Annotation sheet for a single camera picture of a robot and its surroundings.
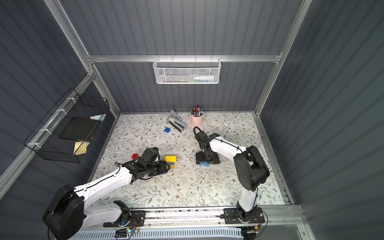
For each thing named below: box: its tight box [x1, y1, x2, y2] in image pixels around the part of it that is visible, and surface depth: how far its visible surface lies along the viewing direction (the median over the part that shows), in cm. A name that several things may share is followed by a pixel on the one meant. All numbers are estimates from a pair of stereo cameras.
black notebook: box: [59, 116, 99, 141], surface depth 75 cm
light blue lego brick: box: [199, 161, 210, 167], surface depth 93 cm
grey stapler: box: [165, 109, 188, 133], surface depth 114 cm
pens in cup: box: [190, 105, 204, 117], surface depth 107 cm
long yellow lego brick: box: [165, 155, 177, 163], surface depth 86 cm
